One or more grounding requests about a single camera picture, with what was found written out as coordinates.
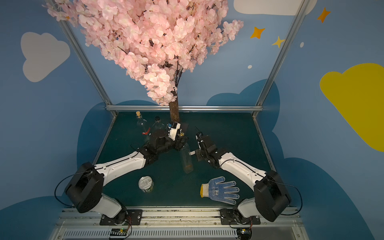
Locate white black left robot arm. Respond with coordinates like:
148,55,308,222
65,130,188,225

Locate aluminium frame post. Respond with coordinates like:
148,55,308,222
251,0,311,118
58,21,112,107

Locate aluminium frame post right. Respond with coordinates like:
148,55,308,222
251,0,311,118

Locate cork stoppered glass bottle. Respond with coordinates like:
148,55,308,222
136,111,151,142

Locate pink cherry blossom tree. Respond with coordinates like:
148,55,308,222
46,0,244,122

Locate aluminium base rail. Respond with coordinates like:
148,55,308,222
50,207,309,240

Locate clear square glass bottle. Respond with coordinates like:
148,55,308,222
180,143,194,174

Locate blue dotted work glove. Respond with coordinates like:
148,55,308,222
200,177,240,206

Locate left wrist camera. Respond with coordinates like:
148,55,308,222
167,122,181,141

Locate brown tree base plate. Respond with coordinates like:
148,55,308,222
180,123,189,135

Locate aluminium frame post left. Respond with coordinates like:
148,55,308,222
58,21,112,107

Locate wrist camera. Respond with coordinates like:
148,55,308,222
196,132,204,149
167,122,181,141

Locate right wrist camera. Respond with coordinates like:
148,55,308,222
196,132,204,149

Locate aluminium back crossbar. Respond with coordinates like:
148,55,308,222
106,105,263,112

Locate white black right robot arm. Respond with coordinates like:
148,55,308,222
195,133,292,224

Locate black capped glass bottle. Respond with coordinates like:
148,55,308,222
152,116,166,132

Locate small green circuit board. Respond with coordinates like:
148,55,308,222
109,228,128,239

